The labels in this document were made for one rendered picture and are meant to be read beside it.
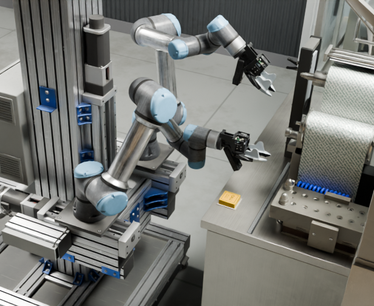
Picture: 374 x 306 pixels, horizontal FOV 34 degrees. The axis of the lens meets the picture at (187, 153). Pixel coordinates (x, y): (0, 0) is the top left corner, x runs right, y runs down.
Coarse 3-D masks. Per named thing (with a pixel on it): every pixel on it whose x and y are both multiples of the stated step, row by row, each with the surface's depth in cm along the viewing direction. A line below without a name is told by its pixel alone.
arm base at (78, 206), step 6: (78, 198) 246; (78, 204) 248; (84, 204) 246; (90, 204) 246; (78, 210) 248; (84, 210) 247; (90, 210) 247; (96, 210) 248; (78, 216) 249; (84, 216) 247; (90, 216) 248; (96, 216) 249; (102, 216) 250; (90, 222) 249
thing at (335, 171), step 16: (304, 144) 233; (304, 160) 237; (320, 160) 234; (336, 160) 231; (352, 160) 228; (304, 176) 240; (320, 176) 237; (336, 176) 234; (352, 176) 231; (352, 192) 235
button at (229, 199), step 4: (224, 192) 252; (228, 192) 252; (232, 192) 252; (224, 196) 250; (228, 196) 250; (232, 196) 250; (236, 196) 250; (220, 200) 248; (224, 200) 247; (228, 200) 247; (232, 200) 248; (236, 200) 248; (220, 204) 249; (224, 204) 248; (228, 204) 247; (232, 204) 246; (236, 204) 248
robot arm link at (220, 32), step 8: (208, 24) 231; (216, 24) 229; (224, 24) 230; (216, 32) 230; (224, 32) 230; (232, 32) 230; (216, 40) 233; (224, 40) 231; (232, 40) 230; (224, 48) 234
